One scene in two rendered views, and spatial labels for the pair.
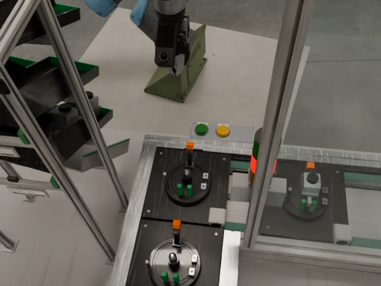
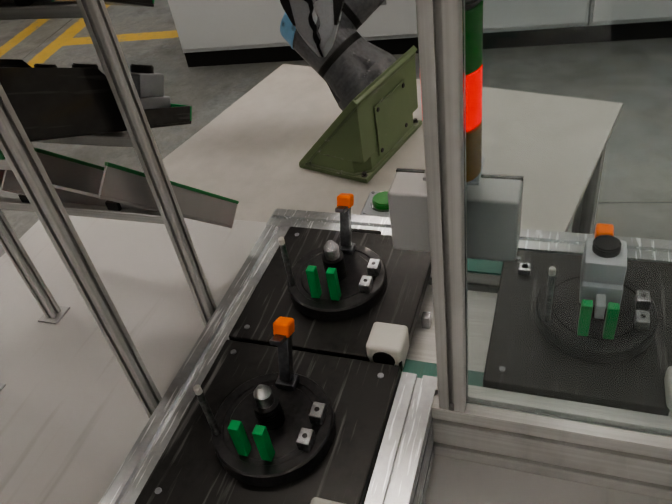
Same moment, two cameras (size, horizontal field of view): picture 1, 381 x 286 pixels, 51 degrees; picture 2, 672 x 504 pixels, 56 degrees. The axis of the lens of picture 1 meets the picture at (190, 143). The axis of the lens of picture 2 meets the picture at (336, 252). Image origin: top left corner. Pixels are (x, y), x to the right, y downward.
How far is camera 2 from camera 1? 0.46 m
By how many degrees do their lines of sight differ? 18
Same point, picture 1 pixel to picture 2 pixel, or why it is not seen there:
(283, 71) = not seen: outside the picture
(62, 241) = (81, 392)
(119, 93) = (255, 170)
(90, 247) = (130, 406)
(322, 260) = (641, 457)
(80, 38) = not seen: hidden behind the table
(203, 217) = (358, 343)
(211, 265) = (357, 436)
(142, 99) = (293, 178)
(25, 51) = not seen: hidden behind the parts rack
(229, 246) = (407, 404)
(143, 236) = (224, 371)
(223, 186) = (411, 291)
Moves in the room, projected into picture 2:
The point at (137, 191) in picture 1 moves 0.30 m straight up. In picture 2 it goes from (235, 295) to (174, 112)
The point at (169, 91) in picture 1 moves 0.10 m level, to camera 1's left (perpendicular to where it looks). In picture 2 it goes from (342, 159) to (293, 162)
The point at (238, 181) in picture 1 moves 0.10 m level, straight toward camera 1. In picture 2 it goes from (405, 184) to (376, 253)
